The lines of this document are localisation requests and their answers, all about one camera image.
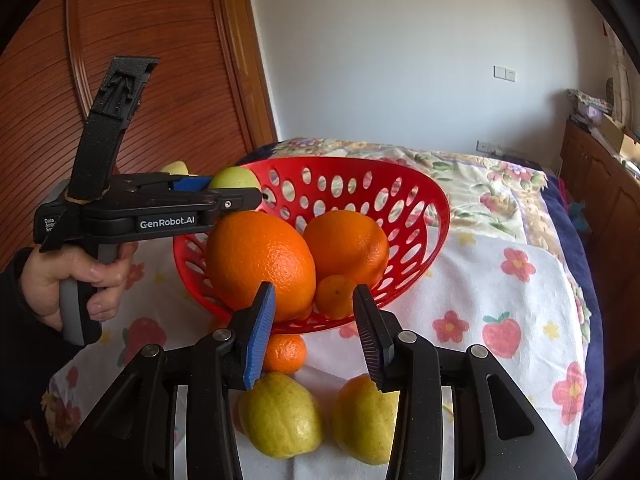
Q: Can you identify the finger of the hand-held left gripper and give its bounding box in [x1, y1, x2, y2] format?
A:
[170, 174, 214, 194]
[215, 187, 264, 214]

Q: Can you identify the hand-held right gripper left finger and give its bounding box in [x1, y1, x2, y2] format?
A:
[65, 281, 277, 480]

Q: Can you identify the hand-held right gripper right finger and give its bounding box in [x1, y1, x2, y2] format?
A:
[351, 284, 577, 480]

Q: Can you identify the small round green fruit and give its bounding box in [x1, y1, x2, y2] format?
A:
[209, 166, 262, 191]

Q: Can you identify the small tangerine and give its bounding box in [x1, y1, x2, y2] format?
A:
[314, 274, 359, 320]
[262, 332, 307, 376]

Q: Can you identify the large orange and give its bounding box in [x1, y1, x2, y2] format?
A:
[302, 210, 391, 288]
[206, 211, 317, 323]

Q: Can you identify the yellow-green lemon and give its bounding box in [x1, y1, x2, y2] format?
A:
[238, 371, 325, 459]

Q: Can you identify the yellow-green pear with stem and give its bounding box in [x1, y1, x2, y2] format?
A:
[331, 374, 401, 466]

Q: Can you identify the red perforated plastic basket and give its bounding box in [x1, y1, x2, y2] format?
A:
[172, 156, 451, 336]

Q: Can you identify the person's left forearm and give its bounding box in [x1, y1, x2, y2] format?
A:
[0, 247, 86, 426]

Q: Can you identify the person's left hand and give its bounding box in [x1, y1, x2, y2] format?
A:
[20, 241, 139, 333]

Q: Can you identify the brown wooden wardrobe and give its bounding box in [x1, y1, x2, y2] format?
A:
[0, 0, 279, 271]

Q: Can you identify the white strawberry print cloth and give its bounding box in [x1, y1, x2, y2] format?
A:
[42, 230, 596, 480]

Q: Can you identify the floral blanket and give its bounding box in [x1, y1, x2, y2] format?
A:
[245, 137, 556, 251]

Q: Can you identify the dark blue blanket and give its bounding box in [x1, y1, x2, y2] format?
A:
[542, 170, 616, 466]

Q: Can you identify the teal cloth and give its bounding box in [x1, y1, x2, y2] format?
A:
[567, 200, 591, 233]

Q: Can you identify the wooden sideboard cabinet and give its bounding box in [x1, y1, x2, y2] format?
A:
[559, 117, 640, 271]

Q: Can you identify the cardboard box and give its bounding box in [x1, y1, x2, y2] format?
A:
[600, 112, 639, 161]

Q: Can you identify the patterned rolled curtain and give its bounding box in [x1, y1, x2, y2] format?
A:
[602, 20, 634, 116]

